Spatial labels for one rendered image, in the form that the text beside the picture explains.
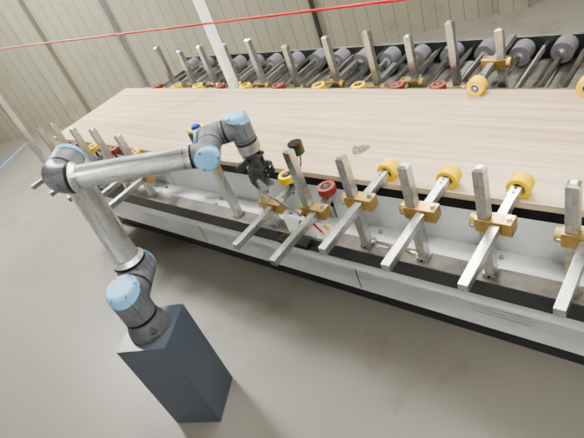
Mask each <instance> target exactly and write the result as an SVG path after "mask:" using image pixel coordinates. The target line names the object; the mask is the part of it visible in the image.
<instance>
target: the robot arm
mask: <svg viewBox="0 0 584 438"><path fill-rule="evenodd" d="M193 139H194V143H192V144H188V145H185V146H181V147H175V148H170V149H161V150H156V151H150V152H146V153H141V154H135V155H131V156H121V157H117V158H111V159H106V160H101V161H96V162H91V163H84V161H85V155H84V153H83V151H82V150H81V149H80V148H78V147H77V146H76V145H73V144H70V143H62V144H59V145H57V146H56V147H55V148H54V149H53V150H52V151H51V153H50V156H49V157H48V159H47V160H46V162H45V163H44V164H43V166H42V169H41V176H42V179H43V182H44V183H45V184H46V185H47V186H48V187H49V188H50V189H52V190H54V191H56V192H58V193H62V194H69V195H70V197H71V199H72V200H73V202H74V203H75V205H76V206H77V207H78V209H79V210H80V212H81V213H82V215H83V217H84V218H85V219H86V221H87V222H88V224H89V225H90V227H91V228H92V229H93V231H94V232H95V234H96V236H97V237H98V239H99V240H100V242H101V243H102V245H103V246H104V247H105V249H106V250H107V252H108V253H109V255H110V256H111V258H112V259H113V262H112V268H113V269H114V270H115V272H116V273H117V275H118V277H117V278H116V280H115V281H114V280H113V281H112V282H111V283H110V284H109V286H108V287H107V288H106V291H105V299H106V301H107V302H108V304H109V306H110V307H111V308H112V309H113V310H114V311H115V312H116V314H117V315H118V316H119V318H120V319H121V320H122V321H123V323H124V324H125V325H126V327H127V329H128V333H129V338H130V340H131V341H132V342H133V343H135V344H136V345H146V344H149V343H152V342H154V341H155V340H157V339H158V338H159V337H160V336H162V335H163V333H164V332H165V331H166V330H167V328H168V326H169V320H170V319H169V315H168V313H167V312H166V311H165V310H164V309H161V308H160V307H158V306H156V305H155V304H154V302H153V301H152V299H151V298H150V291H151V288H152V283H153V279H154V275H155V272H156V259H155V258H154V256H153V255H152V254H151V253H150V252H149V251H147V250H145V249H142V248H139V247H136V246H135V244H134V243H133V242H132V241H131V239H130V237H129V235H128V234H127V232H126V230H125V229H124V227H123V226H122V224H121V223H120V221H119V220H118V218H117V216H116V214H115V213H114V211H113V209H112V208H111V207H110V205H109V203H108V202H107V200H106V199H105V197H104V195H103V193H102V192H101V190H100V189H99V188H98V186H97V185H101V184H106V183H115V182H121V181H126V180H130V179H136V178H141V177H146V176H155V175H161V174H166V173H170V172H176V171H181V170H186V169H200V170H203V171H211V170H213V169H215V168H216V167H217V166H218V165H219V163H220V161H221V157H222V154H221V151H222V145H224V144H226V143H231V142H234V143H235V145H236V148H237V150H238V152H239V154H240V156H243V157H244V158H245V160H244V161H242V162H240V163H238V165H237V167H236V171H237V172H238V173H240V172H241V171H244V170H245V169H246V168H247V166H248V173H249V180H250V182H251V183H252V184H253V185H254V186H255V187H256V188H257V189H259V190H260V191H261V192H262V193H265V194H268V192H269V186H272V185H275V183H274V181H273V180H271V179H269V177H270V176H271V175H272V174H273V173H274V172H275V168H274V165H273V163H272V162H271V160H265V159H264V157H263V154H264V151H263V150H260V148H261V144H260V143H259V140H258V138H257V136H256V133H255V131H254V128H253V126H252V124H251V121H250V119H249V117H248V115H247V113H246V111H244V110H242V109H235V110H232V111H230V112H228V113H226V114H225V115H224V116H223V119H222V120H220V121H218V122H215V123H211V124H208V125H206V126H203V127H199V128H198V129H195V130H194V132H193ZM272 166H273V167H272Z"/></svg>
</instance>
